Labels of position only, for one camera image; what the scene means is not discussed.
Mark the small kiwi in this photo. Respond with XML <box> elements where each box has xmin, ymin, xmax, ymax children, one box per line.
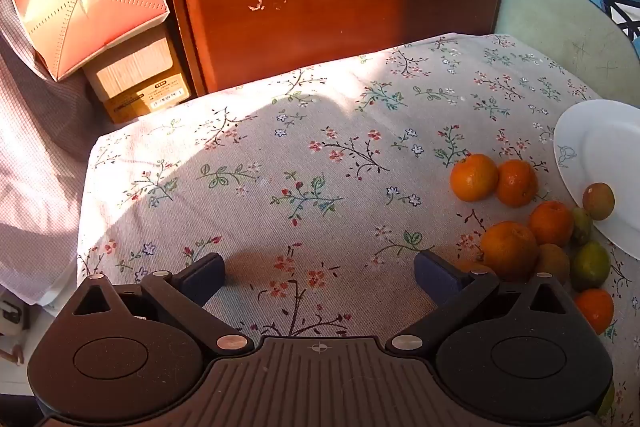
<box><xmin>570</xmin><ymin>207</ymin><xmax>594</xmax><ymax>248</ymax></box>

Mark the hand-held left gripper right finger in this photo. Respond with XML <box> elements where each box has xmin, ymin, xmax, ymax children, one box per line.
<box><xmin>387</xmin><ymin>249</ymin><xmax>586</xmax><ymax>353</ymax></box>

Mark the floral tablecloth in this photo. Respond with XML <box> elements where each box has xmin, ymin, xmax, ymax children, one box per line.
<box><xmin>75</xmin><ymin>33</ymin><xmax>640</xmax><ymax>408</ymax></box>

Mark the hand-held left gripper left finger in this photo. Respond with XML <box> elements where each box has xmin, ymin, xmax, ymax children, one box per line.
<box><xmin>62</xmin><ymin>252</ymin><xmax>253</xmax><ymax>355</ymax></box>

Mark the pink checked cloth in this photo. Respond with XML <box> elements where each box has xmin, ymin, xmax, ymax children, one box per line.
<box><xmin>0</xmin><ymin>0</ymin><xmax>121</xmax><ymax>308</ymax></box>

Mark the white plate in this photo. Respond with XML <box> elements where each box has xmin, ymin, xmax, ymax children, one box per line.
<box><xmin>552</xmin><ymin>99</ymin><xmax>640</xmax><ymax>260</ymax></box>

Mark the pale green cushion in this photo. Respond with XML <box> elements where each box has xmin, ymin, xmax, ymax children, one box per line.
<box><xmin>492</xmin><ymin>0</ymin><xmax>633</xmax><ymax>100</ymax></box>

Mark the tan cardboard box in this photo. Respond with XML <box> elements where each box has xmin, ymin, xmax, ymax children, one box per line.
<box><xmin>82</xmin><ymin>24</ymin><xmax>193</xmax><ymax>125</ymax></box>

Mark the large orange mandarin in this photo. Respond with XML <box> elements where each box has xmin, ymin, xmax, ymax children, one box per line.
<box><xmin>479</xmin><ymin>221</ymin><xmax>540</xmax><ymax>283</ymax></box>

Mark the green mandarin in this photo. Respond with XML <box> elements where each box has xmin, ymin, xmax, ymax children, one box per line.
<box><xmin>570</xmin><ymin>240</ymin><xmax>612</xmax><ymax>292</ymax></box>

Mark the grey black device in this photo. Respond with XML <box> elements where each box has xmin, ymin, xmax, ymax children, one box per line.
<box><xmin>0</xmin><ymin>294</ymin><xmax>26</xmax><ymax>338</ymax></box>

